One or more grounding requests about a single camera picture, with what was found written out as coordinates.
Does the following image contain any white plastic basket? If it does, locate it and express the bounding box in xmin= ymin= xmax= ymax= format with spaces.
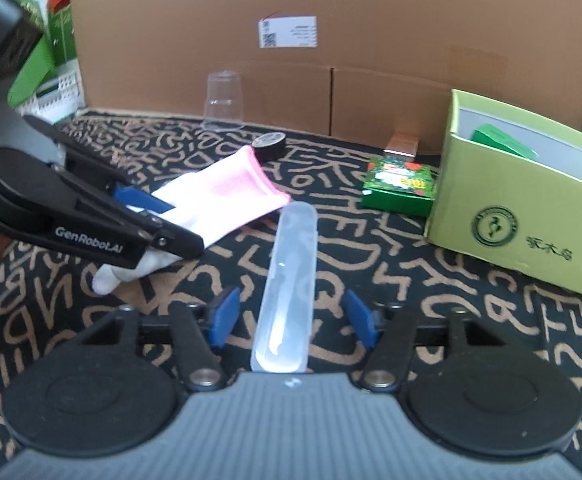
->
xmin=20 ymin=60 xmax=84 ymax=124

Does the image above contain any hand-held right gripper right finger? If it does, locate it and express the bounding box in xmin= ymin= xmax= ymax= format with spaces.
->
xmin=343 ymin=290 xmax=514 ymax=392

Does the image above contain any black tape roll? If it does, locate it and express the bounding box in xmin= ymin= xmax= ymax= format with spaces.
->
xmin=251 ymin=131 xmax=286 ymax=164

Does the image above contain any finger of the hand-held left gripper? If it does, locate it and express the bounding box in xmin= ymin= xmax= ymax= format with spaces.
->
xmin=56 ymin=167 xmax=205 ymax=262
xmin=23 ymin=116 xmax=172 ymax=214

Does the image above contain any pink white sock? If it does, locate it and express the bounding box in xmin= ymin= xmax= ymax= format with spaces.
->
xmin=93 ymin=145 xmax=292 ymax=296

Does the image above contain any large cardboard box with label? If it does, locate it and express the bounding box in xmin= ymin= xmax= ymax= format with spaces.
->
xmin=68 ymin=0 xmax=582 ymax=157

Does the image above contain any green carton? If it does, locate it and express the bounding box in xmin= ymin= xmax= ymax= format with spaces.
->
xmin=46 ymin=2 xmax=78 ymax=69

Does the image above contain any green printed small box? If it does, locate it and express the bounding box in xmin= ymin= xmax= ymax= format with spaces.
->
xmin=361 ymin=156 xmax=440 ymax=218

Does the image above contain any clear plastic cup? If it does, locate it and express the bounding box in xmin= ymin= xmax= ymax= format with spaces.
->
xmin=202 ymin=71 xmax=244 ymax=132

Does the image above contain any green packet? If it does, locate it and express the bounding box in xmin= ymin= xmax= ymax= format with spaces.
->
xmin=471 ymin=124 xmax=540 ymax=161

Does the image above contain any small brown box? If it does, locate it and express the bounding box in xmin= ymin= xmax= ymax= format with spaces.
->
xmin=384 ymin=132 xmax=420 ymax=158

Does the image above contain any light green storage box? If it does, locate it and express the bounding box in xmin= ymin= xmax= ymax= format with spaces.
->
xmin=423 ymin=89 xmax=582 ymax=305

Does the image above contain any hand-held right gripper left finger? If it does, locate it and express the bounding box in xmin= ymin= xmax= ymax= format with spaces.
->
xmin=71 ymin=287 xmax=242 ymax=393

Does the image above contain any black mat with tan letters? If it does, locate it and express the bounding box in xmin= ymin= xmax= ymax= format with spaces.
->
xmin=0 ymin=110 xmax=582 ymax=478

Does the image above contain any clear plastic oblong case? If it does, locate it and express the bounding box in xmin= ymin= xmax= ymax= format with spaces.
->
xmin=250 ymin=202 xmax=318 ymax=374

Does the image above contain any bright green bag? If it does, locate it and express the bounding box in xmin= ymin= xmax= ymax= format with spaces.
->
xmin=8 ymin=0 xmax=54 ymax=109

